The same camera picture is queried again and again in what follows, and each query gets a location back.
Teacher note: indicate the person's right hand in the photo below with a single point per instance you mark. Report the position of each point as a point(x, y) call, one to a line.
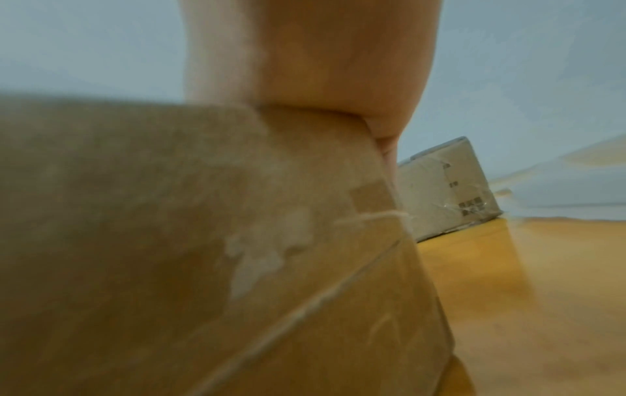
point(313, 54)

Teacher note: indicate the brown cardboard box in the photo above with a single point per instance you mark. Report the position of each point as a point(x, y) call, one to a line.
point(195, 251)

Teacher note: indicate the taped cardboard box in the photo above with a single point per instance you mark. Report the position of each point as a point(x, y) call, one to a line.
point(447, 189)

